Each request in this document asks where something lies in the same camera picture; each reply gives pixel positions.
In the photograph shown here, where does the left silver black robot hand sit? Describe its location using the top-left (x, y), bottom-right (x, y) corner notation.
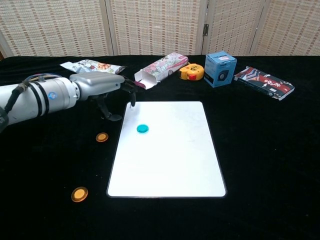
top-left (69, 72), bottom-right (137, 122)

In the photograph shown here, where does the orange button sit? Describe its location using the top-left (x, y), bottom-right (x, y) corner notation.
top-left (95, 132), bottom-right (109, 143)
top-left (70, 186), bottom-right (89, 203)

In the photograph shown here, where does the white magnetic board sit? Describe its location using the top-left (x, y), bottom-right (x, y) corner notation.
top-left (106, 100), bottom-right (227, 199)

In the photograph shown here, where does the white snack bag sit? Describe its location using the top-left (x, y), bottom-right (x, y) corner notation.
top-left (59, 59), bottom-right (127, 76)

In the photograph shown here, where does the floral long carton box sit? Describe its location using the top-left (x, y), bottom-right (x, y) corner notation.
top-left (133, 51), bottom-right (189, 90)

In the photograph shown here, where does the woven folding screen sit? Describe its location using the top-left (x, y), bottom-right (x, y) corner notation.
top-left (0, 0), bottom-right (320, 58)

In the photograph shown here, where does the yellow tape measure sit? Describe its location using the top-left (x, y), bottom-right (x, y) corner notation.
top-left (179, 63), bottom-right (205, 82)

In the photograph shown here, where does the blue cube box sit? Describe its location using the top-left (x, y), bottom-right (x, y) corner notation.
top-left (203, 51), bottom-right (238, 89)

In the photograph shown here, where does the dark red patterned box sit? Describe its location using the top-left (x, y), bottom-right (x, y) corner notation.
top-left (233, 66), bottom-right (296, 102)

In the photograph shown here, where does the black velvet tablecloth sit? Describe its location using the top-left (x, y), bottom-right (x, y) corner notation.
top-left (0, 54), bottom-right (320, 240)

